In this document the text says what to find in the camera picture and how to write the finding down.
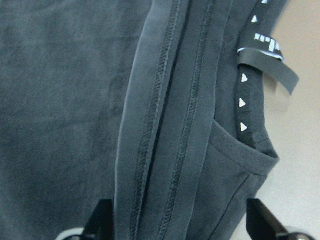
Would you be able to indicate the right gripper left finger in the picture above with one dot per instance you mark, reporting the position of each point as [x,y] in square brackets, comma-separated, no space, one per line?
[100,223]

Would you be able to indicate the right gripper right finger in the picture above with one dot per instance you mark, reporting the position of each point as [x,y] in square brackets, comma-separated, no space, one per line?
[261,224]

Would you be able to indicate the black graphic t-shirt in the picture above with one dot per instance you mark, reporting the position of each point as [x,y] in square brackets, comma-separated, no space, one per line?
[157,105]

